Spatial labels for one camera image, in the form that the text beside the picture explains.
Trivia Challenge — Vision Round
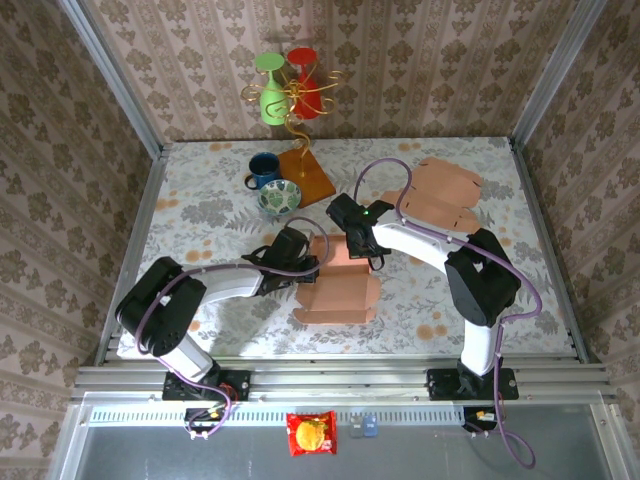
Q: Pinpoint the green wine glass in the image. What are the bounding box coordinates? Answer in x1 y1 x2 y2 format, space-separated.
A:
253 52 292 126

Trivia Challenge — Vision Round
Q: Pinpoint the red snack packet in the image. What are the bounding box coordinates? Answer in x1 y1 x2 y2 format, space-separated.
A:
285 409 338 458

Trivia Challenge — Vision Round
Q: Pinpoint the red wine glass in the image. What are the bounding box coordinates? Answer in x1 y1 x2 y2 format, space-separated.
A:
286 47 321 121

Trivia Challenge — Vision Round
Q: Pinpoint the green leaf pattern bowl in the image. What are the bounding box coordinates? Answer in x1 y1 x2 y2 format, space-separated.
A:
257 178 303 217

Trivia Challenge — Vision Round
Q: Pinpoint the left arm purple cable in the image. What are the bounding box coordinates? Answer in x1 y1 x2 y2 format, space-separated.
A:
133 217 331 441

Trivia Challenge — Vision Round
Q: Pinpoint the grey metal panel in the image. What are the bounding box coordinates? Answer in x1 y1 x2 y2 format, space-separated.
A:
49 402 640 480

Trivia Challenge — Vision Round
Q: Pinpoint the black connector bracket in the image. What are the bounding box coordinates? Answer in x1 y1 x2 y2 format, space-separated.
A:
183 406 235 442
462 405 507 437

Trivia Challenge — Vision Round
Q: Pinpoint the gold wire rack wooden base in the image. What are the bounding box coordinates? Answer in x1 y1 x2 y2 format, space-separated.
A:
240 68 344 209

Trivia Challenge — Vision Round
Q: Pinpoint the aluminium side rail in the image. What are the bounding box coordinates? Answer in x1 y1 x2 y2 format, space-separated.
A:
93 143 174 366
505 135 594 365

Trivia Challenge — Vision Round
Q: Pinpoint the perforated metal cable duct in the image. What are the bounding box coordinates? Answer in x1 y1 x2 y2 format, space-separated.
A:
84 403 469 426

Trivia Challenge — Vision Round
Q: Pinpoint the dark blue mug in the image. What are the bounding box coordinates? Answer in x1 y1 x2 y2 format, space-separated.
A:
243 152 282 191

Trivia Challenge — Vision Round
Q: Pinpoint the aluminium frame post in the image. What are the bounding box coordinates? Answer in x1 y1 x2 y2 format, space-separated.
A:
55 0 167 160
508 0 610 149

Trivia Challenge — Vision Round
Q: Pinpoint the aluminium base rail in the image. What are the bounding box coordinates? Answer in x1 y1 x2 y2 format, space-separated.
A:
69 355 621 404

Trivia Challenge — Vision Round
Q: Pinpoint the pink paper box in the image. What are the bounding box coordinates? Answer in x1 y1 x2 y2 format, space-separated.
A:
397 157 485 235
293 232 382 326

